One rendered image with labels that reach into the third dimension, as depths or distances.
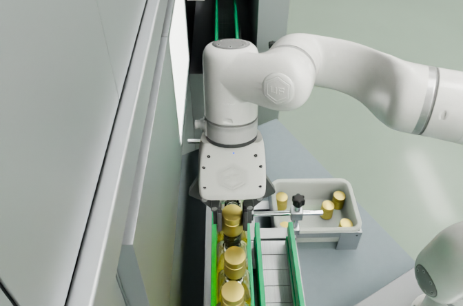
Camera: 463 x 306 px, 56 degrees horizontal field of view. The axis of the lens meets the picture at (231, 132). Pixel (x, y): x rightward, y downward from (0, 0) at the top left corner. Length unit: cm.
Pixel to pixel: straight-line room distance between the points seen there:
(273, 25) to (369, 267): 91
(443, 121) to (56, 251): 42
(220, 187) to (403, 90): 29
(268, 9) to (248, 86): 109
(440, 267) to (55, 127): 63
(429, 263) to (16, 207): 67
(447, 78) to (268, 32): 118
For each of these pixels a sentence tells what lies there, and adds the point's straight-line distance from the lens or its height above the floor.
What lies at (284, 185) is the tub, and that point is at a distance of 123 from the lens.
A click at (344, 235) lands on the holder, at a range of 118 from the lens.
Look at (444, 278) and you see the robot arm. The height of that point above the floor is 111.
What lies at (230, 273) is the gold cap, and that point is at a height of 113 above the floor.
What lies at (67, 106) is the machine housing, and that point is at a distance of 42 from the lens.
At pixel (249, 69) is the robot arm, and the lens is 54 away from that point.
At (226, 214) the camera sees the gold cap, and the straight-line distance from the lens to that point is 71.
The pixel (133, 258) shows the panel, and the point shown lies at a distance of 57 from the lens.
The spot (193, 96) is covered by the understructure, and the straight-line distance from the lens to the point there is 184.
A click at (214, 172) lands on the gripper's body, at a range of 63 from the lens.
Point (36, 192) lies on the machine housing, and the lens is 36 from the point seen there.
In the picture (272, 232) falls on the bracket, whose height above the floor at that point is 88.
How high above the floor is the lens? 177
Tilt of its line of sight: 43 degrees down
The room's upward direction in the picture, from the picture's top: straight up
